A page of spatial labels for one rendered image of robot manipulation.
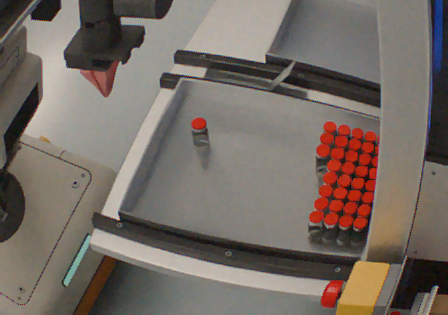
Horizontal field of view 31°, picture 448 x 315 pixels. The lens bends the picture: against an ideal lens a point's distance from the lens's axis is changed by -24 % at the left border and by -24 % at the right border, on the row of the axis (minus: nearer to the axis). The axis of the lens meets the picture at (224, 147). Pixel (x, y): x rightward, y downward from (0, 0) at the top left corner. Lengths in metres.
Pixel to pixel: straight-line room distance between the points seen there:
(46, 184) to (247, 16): 0.81
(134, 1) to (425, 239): 0.46
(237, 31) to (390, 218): 0.64
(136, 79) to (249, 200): 1.52
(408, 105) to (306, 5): 0.77
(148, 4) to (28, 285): 1.12
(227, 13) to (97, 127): 1.15
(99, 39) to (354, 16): 0.64
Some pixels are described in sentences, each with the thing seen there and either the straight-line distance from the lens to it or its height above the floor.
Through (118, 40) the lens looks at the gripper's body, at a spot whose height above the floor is 1.18.
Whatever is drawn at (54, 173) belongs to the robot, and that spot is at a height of 0.28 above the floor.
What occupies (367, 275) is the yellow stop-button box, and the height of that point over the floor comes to 1.03.
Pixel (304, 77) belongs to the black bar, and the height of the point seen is 0.90.
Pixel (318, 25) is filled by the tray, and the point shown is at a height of 0.88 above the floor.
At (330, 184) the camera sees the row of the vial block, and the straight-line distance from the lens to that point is 1.29.
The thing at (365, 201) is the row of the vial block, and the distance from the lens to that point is 1.27.
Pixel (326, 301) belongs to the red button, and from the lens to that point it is 1.07.
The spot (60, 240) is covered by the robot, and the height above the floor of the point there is 0.28.
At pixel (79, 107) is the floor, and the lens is 2.79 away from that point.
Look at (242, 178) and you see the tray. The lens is 1.36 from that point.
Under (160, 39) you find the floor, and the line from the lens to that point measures 2.95.
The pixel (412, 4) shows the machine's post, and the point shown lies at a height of 1.43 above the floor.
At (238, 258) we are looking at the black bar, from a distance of 1.25.
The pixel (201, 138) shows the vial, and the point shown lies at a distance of 1.37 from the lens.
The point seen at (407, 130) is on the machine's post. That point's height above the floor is 1.24.
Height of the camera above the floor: 1.90
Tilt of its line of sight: 47 degrees down
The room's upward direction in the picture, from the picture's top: 6 degrees counter-clockwise
